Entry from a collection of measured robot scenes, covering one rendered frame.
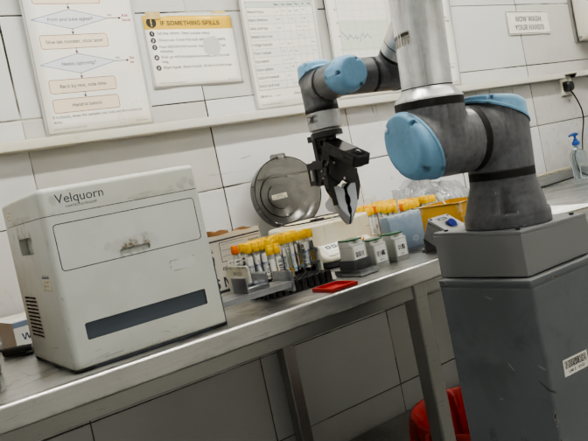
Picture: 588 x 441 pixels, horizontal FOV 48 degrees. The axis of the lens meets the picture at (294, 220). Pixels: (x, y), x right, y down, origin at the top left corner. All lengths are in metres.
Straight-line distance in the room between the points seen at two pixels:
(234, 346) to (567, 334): 0.57
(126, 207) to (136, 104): 0.77
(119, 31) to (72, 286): 0.96
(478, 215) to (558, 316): 0.21
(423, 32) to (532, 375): 0.59
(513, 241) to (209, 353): 0.54
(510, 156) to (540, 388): 0.39
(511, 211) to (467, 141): 0.15
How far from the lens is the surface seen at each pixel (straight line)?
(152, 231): 1.17
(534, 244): 1.17
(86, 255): 1.13
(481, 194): 1.21
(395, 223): 1.65
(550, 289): 1.18
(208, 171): 1.96
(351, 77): 1.37
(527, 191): 1.21
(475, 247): 1.21
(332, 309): 1.32
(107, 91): 1.87
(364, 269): 1.46
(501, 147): 1.19
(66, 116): 1.82
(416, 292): 1.50
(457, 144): 1.12
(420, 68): 1.13
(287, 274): 1.33
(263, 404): 2.06
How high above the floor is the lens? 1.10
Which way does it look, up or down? 3 degrees down
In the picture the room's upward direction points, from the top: 12 degrees counter-clockwise
